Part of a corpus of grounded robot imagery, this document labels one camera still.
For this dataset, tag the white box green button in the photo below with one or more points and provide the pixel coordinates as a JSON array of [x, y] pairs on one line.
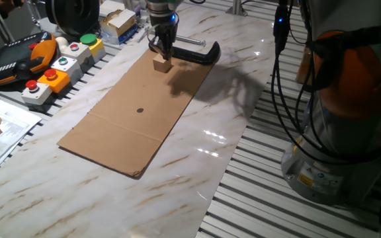
[[68, 67]]

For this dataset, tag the marble pattern table sheet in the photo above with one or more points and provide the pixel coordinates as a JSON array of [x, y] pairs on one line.
[[194, 158]]

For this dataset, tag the small cardboard box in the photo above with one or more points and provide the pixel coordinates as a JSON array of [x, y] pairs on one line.
[[117, 21]]

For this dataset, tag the yellow box green mushroom button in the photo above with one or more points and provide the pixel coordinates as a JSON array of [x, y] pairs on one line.
[[93, 44]]

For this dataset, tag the white box small red button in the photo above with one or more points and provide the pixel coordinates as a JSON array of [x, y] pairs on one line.
[[78, 53]]

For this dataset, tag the orange box red button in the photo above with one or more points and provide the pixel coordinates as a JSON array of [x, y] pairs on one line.
[[55, 81]]

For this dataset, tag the aluminium frame post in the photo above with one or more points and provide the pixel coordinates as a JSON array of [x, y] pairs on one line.
[[237, 6]]

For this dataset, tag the bystander bare hand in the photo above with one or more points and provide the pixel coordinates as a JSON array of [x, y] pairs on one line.
[[8, 5]]

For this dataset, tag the white printed paper sheets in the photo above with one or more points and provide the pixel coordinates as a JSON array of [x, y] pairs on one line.
[[8, 139]]

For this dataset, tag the grey box red mushroom button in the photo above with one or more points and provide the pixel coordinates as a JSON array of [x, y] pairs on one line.
[[36, 92]]

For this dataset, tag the black C-clamp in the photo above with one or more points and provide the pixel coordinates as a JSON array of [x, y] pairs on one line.
[[194, 55]]

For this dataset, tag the flat blue box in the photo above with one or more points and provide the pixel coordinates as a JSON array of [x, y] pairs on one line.
[[126, 35]]

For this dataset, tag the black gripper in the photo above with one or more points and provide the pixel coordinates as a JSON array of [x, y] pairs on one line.
[[164, 26]]

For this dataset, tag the black and orange teach pendant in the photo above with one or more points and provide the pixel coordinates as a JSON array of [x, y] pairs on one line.
[[15, 63]]

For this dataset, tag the brown cardboard sheet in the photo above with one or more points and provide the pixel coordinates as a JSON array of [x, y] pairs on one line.
[[134, 125]]

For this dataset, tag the small wooden block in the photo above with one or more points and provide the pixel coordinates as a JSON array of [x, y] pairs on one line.
[[161, 65]]

